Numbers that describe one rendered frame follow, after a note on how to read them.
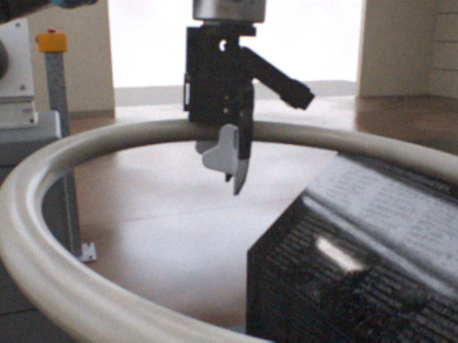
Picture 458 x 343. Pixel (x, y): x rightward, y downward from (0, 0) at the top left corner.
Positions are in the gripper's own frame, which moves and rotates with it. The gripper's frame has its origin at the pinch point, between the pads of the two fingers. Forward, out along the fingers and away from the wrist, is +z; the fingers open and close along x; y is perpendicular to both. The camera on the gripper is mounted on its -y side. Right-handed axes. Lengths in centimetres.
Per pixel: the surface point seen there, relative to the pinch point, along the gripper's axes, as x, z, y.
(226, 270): -132, 88, -28
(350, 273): -7.9, 20.4, -23.1
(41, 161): 20.6, -8.5, 21.0
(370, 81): -734, 52, -413
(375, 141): 6.9, -6.9, -16.0
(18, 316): -44, 49, 42
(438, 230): -1.5, 9.7, -34.0
